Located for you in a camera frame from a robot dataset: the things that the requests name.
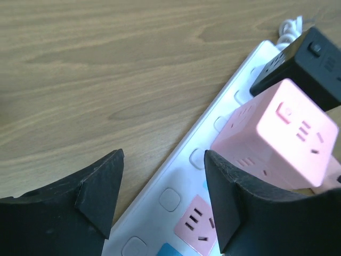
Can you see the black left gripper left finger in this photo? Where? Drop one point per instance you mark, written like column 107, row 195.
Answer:
column 71, row 216

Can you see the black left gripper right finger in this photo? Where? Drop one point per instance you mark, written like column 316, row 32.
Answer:
column 253, row 217

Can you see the white multicolour power strip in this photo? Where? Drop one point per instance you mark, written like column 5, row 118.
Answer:
column 147, row 226

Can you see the pink cube socket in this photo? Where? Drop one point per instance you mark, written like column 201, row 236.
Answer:
column 280, row 136

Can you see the black cube socket adapter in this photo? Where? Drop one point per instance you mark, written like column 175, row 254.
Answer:
column 312, row 62

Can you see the small pink plug adapter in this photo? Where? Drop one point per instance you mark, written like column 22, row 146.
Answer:
column 332, row 177

